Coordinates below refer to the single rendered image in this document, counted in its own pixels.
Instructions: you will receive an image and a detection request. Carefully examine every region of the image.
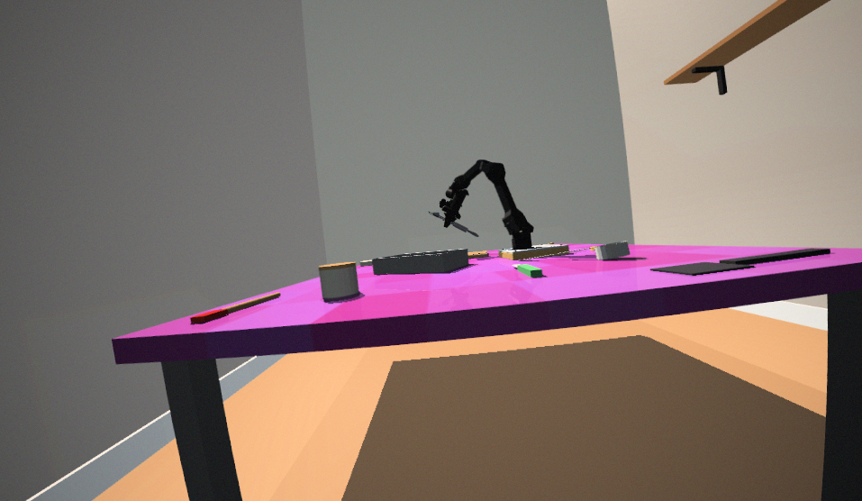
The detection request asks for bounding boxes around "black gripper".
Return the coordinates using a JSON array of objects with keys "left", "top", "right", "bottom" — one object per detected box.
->
[{"left": 441, "top": 198, "right": 462, "bottom": 228}]

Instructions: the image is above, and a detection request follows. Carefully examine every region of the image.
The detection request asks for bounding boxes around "grey cylindrical container with orange lid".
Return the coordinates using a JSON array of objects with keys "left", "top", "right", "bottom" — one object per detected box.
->
[{"left": 318, "top": 262, "right": 358, "bottom": 298}]

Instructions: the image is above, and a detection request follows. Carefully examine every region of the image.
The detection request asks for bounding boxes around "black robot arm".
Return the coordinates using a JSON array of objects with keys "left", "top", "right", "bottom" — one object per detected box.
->
[{"left": 446, "top": 159, "right": 534, "bottom": 250}]

